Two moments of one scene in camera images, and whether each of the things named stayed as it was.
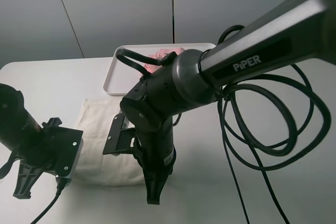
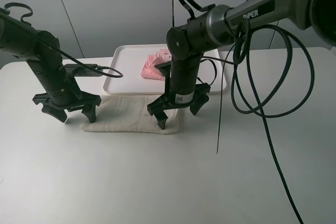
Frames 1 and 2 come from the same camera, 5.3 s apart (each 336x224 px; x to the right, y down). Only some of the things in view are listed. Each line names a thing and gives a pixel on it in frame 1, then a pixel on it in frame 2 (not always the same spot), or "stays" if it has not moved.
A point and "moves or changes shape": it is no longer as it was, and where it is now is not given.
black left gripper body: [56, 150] → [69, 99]
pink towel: [151, 67] stays
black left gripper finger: [28, 176] → [59, 114]
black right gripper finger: [156, 171] → [161, 117]
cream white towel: [96, 119] moves or changes shape
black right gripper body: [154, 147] → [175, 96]
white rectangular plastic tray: [118, 80] stays
